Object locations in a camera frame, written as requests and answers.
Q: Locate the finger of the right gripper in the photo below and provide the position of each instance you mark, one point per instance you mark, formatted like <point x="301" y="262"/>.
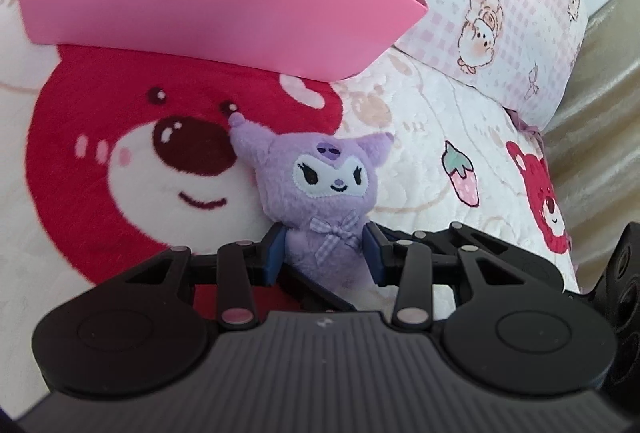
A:
<point x="445" y="242"/>

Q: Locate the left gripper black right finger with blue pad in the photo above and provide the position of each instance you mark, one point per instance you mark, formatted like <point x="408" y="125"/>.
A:
<point x="396" y="259"/>

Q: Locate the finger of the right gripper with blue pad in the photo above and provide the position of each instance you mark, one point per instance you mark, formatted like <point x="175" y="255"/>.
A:
<point x="313" y="297"/>

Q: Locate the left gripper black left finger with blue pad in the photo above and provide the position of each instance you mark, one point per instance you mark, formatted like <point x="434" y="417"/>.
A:
<point x="241" y="266"/>

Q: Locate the purple plush toy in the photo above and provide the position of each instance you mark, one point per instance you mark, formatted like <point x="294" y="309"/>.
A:
<point x="321" y="188"/>

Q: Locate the white bear print blanket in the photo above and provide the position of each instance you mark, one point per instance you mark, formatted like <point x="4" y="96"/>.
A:
<point x="108" y="157"/>

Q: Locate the pink checked pillow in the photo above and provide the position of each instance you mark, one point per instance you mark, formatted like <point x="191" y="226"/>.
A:
<point x="520" y="53"/>

